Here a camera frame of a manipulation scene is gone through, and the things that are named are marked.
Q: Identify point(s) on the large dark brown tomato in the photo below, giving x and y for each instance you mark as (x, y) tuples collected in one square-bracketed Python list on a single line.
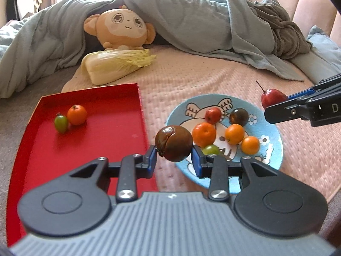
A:
[(174, 142)]

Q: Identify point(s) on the blue cartoon plate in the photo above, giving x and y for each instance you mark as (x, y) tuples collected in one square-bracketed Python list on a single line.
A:
[(175, 120)]

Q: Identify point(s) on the red-orange pear-shaped fruit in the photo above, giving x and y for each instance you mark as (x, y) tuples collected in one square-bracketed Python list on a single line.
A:
[(213, 115)]

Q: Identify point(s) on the small dark green-brown tomato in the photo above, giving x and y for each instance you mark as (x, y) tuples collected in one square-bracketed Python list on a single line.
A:
[(239, 116)]

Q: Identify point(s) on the light blue pillow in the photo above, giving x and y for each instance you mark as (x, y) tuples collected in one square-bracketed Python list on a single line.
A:
[(319, 50)]

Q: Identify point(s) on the grey-blue blanket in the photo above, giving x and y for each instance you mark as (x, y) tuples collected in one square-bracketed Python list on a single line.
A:
[(186, 26)]

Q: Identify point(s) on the green fruit with stem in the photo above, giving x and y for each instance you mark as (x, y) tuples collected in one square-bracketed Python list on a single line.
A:
[(61, 123)]

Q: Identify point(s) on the small green fruit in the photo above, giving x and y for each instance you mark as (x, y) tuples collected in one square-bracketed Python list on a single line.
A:
[(211, 149)]

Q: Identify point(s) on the round orange fruit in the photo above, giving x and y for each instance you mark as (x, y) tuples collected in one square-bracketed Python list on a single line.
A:
[(250, 144), (234, 134), (203, 134)]

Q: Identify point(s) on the red rectangular tray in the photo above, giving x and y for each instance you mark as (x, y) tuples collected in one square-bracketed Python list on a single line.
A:
[(93, 144)]

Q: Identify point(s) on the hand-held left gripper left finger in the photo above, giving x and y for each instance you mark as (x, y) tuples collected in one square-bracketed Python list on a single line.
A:
[(152, 160)]

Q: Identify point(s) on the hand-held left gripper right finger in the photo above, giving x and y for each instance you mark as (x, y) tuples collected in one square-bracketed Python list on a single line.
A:
[(196, 162)]

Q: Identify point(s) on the tan monkey plush toy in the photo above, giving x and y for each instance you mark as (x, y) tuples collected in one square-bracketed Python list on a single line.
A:
[(120, 28)]

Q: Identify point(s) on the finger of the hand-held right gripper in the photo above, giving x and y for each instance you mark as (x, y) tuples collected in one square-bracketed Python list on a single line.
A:
[(282, 112), (303, 93)]

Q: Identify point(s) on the napa cabbage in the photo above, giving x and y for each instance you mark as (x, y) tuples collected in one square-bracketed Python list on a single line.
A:
[(114, 66)]

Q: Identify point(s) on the orange fruit with dark calyx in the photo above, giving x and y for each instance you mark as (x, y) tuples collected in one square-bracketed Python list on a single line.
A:
[(77, 115)]

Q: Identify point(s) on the dark grey cloth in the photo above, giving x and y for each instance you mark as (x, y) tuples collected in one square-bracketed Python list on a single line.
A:
[(287, 37)]

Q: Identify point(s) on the dark red fruit with stem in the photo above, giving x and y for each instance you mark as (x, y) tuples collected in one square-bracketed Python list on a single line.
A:
[(270, 98)]

